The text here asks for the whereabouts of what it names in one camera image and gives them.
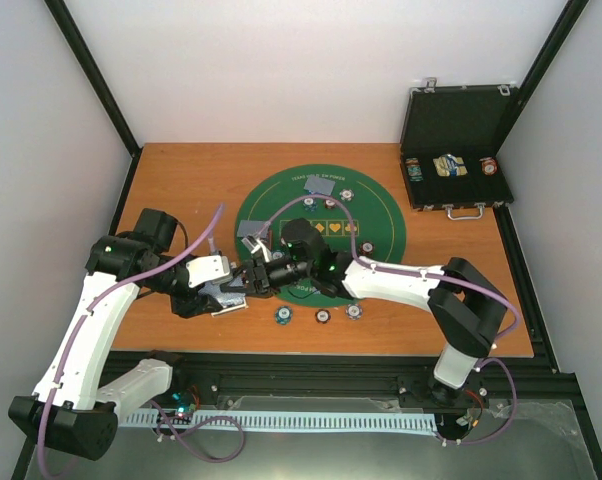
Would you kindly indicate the red brown chip stack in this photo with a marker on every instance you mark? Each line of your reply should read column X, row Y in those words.
column 322, row 316

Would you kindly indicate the wrapped card deck in case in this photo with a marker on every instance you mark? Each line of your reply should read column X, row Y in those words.
column 448, row 165

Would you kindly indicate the purple white chip stack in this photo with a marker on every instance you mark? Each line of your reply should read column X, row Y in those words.
column 354, row 311

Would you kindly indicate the red chips in case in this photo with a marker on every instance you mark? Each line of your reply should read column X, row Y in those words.
column 489, row 166

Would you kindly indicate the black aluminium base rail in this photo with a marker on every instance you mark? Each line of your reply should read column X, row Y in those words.
column 512, row 384

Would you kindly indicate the black poker chip case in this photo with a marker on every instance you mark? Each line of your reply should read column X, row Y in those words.
column 463, row 120

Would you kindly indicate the green blue chip stack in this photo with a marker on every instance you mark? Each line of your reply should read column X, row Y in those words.
column 283, row 315

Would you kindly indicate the round green poker mat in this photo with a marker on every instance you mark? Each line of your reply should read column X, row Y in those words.
column 376, row 215

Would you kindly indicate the light blue cable duct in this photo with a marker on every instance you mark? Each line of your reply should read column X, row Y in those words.
column 310, row 422

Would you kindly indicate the blue backed playing card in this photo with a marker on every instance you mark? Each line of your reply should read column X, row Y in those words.
column 254, row 228

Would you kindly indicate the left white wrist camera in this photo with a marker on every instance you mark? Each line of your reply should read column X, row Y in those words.
column 213, row 268

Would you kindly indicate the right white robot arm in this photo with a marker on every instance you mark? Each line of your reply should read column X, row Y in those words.
column 464, row 304

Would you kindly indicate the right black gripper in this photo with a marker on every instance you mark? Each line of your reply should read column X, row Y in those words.
column 256, row 273

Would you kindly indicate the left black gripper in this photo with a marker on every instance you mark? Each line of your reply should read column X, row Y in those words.
column 193, row 304

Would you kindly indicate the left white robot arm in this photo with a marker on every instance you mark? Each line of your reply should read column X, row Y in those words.
column 68, row 410

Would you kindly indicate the grey card deck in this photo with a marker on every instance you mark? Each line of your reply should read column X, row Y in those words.
column 225, row 299

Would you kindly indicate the blue playing card box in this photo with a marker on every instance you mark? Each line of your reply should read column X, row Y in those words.
column 229, row 309

